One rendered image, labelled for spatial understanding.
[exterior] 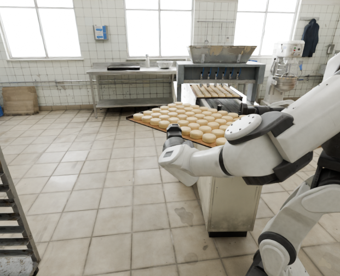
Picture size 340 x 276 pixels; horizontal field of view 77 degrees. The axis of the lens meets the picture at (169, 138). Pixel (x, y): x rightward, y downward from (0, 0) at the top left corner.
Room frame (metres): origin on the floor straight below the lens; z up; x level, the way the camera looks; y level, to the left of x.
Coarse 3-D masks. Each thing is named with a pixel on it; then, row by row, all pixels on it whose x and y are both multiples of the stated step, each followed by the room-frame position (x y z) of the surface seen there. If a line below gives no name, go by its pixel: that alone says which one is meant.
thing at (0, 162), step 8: (0, 152) 0.88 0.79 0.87; (0, 160) 0.86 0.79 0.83; (8, 176) 0.88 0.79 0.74; (8, 192) 0.86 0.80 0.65; (16, 192) 0.89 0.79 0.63; (16, 200) 0.87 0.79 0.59; (16, 208) 0.86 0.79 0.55; (24, 216) 0.88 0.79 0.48; (24, 224) 0.87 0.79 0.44; (24, 232) 0.86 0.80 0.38; (32, 240) 0.88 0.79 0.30; (32, 248) 0.86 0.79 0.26; (32, 256) 0.86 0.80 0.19
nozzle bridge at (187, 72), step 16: (176, 64) 2.11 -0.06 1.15; (192, 64) 1.82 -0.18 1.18; (208, 64) 1.83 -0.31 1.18; (224, 64) 1.83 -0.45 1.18; (240, 64) 1.83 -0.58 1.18; (256, 64) 1.83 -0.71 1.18; (192, 80) 1.86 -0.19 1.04; (208, 80) 1.86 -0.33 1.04; (224, 80) 1.86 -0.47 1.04; (240, 80) 1.86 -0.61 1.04; (256, 80) 1.85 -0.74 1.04; (176, 96) 2.03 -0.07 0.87
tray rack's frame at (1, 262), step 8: (0, 264) 0.84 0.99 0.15; (8, 264) 0.84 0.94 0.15; (16, 264) 0.84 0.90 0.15; (24, 264) 0.84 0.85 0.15; (32, 264) 0.84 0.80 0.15; (0, 272) 0.79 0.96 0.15; (8, 272) 0.79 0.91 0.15; (16, 272) 0.79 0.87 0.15; (24, 272) 0.79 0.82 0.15; (32, 272) 0.81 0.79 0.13
